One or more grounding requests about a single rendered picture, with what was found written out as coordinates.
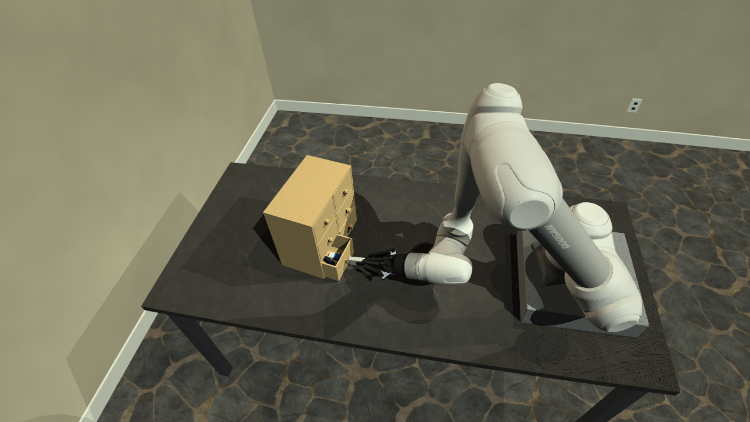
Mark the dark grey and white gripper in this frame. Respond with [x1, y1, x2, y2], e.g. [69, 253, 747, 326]
[348, 248, 407, 280]

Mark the tan wooden chest of drawers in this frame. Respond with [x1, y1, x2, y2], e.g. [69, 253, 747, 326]
[263, 155, 352, 279]

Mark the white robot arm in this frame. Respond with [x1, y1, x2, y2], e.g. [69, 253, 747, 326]
[404, 83, 642, 332]

